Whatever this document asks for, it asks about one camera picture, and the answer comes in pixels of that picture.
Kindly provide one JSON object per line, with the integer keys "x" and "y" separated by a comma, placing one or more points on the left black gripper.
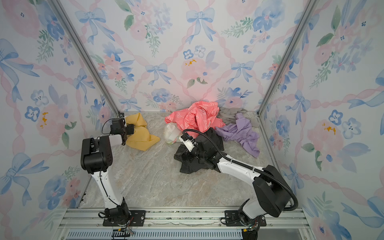
{"x": 130, "y": 128}

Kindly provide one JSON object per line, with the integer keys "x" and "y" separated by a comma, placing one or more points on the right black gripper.
{"x": 188, "y": 155}

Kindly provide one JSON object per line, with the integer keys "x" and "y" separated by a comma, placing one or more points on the yellow cloth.
{"x": 141, "y": 139}

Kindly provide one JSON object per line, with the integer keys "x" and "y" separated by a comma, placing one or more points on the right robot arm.
{"x": 273, "y": 195}

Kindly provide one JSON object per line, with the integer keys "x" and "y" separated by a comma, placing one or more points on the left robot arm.
{"x": 96, "y": 159}

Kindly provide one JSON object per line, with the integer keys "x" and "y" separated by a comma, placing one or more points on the black cloth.
{"x": 211, "y": 145}

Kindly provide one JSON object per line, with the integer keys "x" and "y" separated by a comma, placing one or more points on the white floral cloth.
{"x": 172, "y": 133}

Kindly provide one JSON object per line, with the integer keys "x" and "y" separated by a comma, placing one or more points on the pink patterned cloth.
{"x": 200, "y": 116}

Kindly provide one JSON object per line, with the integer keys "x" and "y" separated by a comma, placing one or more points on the purple cloth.
{"x": 241, "y": 132}

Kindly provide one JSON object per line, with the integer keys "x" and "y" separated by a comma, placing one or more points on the grey cloth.
{"x": 229, "y": 116}

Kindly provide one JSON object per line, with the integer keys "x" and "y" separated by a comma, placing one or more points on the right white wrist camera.
{"x": 188, "y": 141}

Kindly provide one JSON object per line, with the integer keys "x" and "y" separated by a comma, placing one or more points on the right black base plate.
{"x": 232, "y": 219}

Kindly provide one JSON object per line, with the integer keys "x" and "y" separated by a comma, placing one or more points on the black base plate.
{"x": 137, "y": 220}
{"x": 232, "y": 219}

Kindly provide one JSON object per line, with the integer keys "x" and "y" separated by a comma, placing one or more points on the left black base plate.
{"x": 137, "y": 220}

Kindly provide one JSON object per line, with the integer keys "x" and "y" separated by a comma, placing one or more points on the aluminium rail frame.
{"x": 184, "y": 223}

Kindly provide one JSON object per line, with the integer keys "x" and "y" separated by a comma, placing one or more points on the left aluminium corner post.
{"x": 85, "y": 57}

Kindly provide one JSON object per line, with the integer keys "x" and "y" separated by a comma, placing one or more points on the aluminium corner post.
{"x": 85, "y": 57}
{"x": 291, "y": 47}

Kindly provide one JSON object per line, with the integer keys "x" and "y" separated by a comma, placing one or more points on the right aluminium corner post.
{"x": 291, "y": 47}

